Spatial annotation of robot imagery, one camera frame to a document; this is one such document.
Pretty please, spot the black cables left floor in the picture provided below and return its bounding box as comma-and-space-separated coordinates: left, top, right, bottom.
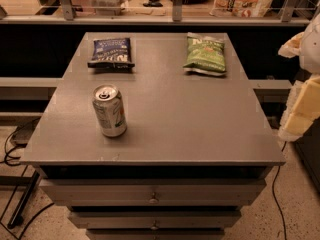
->
0, 117, 41, 240

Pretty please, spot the silver green 7up can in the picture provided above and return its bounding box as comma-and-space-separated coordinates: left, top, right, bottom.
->
92, 84, 127, 137

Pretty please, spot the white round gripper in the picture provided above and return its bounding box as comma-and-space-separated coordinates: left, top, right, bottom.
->
278, 14, 320, 142

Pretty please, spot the grey side bench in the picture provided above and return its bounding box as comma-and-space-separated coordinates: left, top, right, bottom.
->
0, 77, 61, 101

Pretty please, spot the drawer metal knob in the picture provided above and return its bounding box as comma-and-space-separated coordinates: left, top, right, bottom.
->
150, 221, 159, 231
149, 192, 159, 204

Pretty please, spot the lower drawer metal knob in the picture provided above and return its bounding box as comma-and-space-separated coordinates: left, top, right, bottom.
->
150, 221, 159, 231

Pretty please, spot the upper drawer metal knob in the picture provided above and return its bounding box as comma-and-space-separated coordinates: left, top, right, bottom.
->
149, 192, 159, 204

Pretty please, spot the green chip bag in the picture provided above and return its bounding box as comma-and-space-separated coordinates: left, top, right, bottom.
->
183, 33, 227, 77

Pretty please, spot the grey drawer cabinet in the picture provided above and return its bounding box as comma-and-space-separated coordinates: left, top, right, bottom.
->
22, 33, 284, 240

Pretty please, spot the black metal stand leg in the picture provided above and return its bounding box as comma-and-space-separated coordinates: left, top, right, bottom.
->
7, 171, 39, 229

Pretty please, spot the metal railing frame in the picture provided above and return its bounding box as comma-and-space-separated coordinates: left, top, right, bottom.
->
0, 0, 319, 27

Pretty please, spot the black cable right floor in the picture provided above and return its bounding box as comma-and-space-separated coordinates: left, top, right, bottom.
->
271, 141, 288, 240

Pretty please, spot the blue chip bag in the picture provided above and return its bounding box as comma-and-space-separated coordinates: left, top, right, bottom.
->
88, 38, 135, 69

